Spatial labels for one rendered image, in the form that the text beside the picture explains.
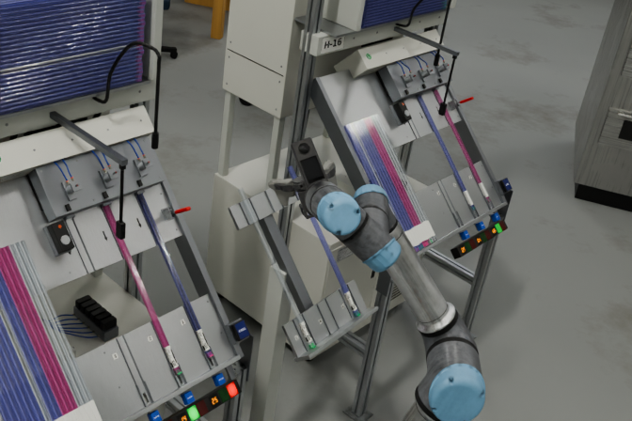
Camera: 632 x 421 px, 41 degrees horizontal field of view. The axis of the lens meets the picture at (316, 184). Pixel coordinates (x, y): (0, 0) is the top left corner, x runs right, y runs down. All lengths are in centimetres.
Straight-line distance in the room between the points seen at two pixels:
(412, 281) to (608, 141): 336
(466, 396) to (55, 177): 113
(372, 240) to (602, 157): 362
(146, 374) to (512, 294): 236
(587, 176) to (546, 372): 170
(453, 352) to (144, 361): 84
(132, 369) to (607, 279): 293
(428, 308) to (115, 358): 83
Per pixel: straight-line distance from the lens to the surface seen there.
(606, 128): 503
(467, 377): 179
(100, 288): 279
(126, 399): 223
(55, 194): 218
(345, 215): 155
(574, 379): 384
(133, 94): 235
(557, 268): 453
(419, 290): 182
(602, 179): 519
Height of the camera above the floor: 230
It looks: 29 degrees down
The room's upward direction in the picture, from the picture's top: 9 degrees clockwise
